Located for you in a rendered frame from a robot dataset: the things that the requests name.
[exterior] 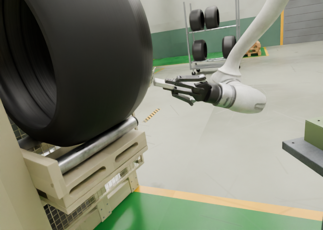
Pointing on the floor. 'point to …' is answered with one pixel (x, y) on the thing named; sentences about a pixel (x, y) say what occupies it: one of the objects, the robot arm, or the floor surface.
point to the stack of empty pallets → (254, 49)
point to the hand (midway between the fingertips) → (163, 83)
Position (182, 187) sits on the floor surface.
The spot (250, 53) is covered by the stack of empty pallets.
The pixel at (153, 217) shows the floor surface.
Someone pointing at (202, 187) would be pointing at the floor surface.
